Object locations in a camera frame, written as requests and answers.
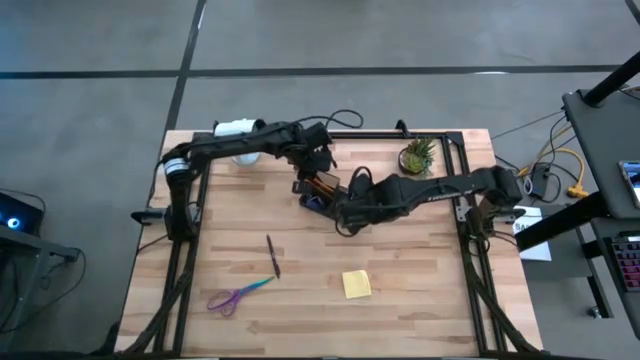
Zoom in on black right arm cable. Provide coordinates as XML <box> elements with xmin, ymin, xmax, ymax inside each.
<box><xmin>348</xmin><ymin>165</ymin><xmax>375</xmax><ymax>191</ymax></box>

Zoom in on black aluminium frame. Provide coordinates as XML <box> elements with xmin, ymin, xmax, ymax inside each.
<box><xmin>115</xmin><ymin>128</ymin><xmax>546</xmax><ymax>359</ymax></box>

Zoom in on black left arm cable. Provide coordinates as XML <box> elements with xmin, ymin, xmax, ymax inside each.
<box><xmin>298</xmin><ymin>108</ymin><xmax>365</xmax><ymax>132</ymax></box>

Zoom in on dark side table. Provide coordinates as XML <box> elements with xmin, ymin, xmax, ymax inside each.
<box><xmin>0</xmin><ymin>224</ymin><xmax>87</xmax><ymax>341</ymax></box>

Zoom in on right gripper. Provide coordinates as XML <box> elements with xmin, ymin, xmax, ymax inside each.
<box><xmin>333</xmin><ymin>172</ymin><xmax>399</xmax><ymax>237</ymax></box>

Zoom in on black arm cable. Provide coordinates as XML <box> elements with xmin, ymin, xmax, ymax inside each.
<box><xmin>348</xmin><ymin>165</ymin><xmax>375</xmax><ymax>191</ymax></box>
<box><xmin>298</xmin><ymin>108</ymin><xmax>365</xmax><ymax>132</ymax></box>

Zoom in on backlit keyboard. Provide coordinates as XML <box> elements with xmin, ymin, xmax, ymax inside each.
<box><xmin>610</xmin><ymin>235</ymin><xmax>640</xmax><ymax>295</ymax></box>

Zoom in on yellow sticky note pad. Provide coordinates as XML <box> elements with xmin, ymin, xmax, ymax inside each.
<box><xmin>341</xmin><ymin>269</ymin><xmax>374</xmax><ymax>301</ymax></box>

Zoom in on black device with blue light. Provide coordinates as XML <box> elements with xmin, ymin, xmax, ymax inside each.
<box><xmin>0</xmin><ymin>191</ymin><xmax>45</xmax><ymax>237</ymax></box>

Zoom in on black pen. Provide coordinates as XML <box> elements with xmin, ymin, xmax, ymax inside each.
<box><xmin>265</xmin><ymin>233</ymin><xmax>282</xmax><ymax>280</ymax></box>

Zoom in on black power adapter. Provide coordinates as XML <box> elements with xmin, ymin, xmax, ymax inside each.
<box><xmin>528</xmin><ymin>163</ymin><xmax>552</xmax><ymax>200</ymax></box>

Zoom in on white desk lamp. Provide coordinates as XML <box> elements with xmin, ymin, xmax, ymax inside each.
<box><xmin>212</xmin><ymin>117</ymin><xmax>267</xmax><ymax>167</ymax></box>

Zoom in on white paper sheet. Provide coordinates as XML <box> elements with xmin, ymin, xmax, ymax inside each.
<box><xmin>510</xmin><ymin>204</ymin><xmax>554</xmax><ymax>263</ymax></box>

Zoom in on yellow cable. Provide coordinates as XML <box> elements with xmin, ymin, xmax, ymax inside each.
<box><xmin>516</xmin><ymin>146</ymin><xmax>590</xmax><ymax>200</ymax></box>

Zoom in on purple scissors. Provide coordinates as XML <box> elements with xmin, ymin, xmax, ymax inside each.
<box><xmin>205</xmin><ymin>275</ymin><xmax>277</xmax><ymax>318</ymax></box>

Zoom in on potted succulent plant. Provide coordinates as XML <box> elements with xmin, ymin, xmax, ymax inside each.
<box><xmin>397</xmin><ymin>136</ymin><xmax>438</xmax><ymax>177</ymax></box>

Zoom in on dark side desk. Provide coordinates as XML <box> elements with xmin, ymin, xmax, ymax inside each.
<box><xmin>514</xmin><ymin>49</ymin><xmax>640</xmax><ymax>341</ymax></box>

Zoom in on black mesh desk organizer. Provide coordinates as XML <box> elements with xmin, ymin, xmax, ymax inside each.
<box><xmin>291</xmin><ymin>168</ymin><xmax>352</xmax><ymax>220</ymax></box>

